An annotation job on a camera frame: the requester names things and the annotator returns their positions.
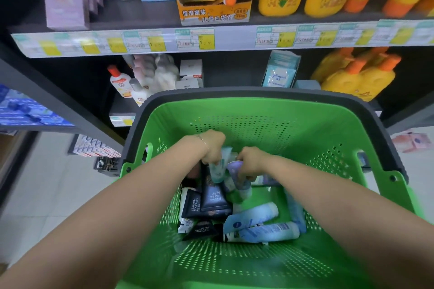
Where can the person's left hand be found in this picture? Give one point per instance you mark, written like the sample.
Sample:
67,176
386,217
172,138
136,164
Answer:
212,141

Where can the person's right hand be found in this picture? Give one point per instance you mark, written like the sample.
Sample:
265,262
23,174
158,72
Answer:
254,161

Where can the person's left fingers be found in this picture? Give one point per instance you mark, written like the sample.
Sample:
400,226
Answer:
213,158

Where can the person's right fingers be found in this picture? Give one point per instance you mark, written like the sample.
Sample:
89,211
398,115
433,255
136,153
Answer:
246,168

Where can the lavender cosmetic tube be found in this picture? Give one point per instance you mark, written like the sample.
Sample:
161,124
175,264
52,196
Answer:
234,168

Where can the teal cosmetic tube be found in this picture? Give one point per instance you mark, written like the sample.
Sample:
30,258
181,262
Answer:
217,171

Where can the person's right forearm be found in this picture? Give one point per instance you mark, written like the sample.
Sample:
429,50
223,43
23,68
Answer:
339,214

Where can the person's left forearm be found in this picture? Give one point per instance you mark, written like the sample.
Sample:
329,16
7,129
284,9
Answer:
101,224

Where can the dark navy cosmetic tube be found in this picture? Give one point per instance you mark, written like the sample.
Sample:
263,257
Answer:
213,194
191,207
203,230

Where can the light blue lotion tube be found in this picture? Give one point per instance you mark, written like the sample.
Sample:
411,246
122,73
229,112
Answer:
251,216

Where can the green shopping basket dark rim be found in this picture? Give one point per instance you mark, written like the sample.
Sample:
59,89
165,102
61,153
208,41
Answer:
271,122

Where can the white blue barcode tube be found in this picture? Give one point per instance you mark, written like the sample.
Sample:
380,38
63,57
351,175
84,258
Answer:
271,232

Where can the blue cosmetic tube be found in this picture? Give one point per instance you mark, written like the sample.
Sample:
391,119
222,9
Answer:
296,214

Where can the white cosmetic tube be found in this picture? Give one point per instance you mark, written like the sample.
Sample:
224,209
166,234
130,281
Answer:
184,225

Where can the small white box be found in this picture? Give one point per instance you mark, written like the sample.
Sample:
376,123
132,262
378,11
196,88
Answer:
191,68
188,83

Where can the small white bottle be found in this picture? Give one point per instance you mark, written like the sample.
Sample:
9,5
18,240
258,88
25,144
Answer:
139,94

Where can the small shelf price label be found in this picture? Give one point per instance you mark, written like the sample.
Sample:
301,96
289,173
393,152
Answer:
122,121

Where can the light blue wipes packet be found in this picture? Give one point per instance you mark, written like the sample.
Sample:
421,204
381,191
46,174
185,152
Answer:
279,73

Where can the white bottle orange cap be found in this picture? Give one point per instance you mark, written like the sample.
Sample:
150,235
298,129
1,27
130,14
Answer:
121,84

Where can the row of white red packets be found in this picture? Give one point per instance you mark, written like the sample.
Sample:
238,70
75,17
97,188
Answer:
95,148

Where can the shelf price label strip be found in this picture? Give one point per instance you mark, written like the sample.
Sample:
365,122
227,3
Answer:
230,38

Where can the yellow bottle orange pump cap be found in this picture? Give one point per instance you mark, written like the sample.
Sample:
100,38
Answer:
342,80
376,82
330,65

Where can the dark store shelving unit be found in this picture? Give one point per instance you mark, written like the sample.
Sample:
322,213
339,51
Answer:
142,14

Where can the pink packet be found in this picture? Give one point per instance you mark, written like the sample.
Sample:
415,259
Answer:
413,141

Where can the row of blue packets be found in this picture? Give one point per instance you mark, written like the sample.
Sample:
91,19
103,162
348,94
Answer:
23,111

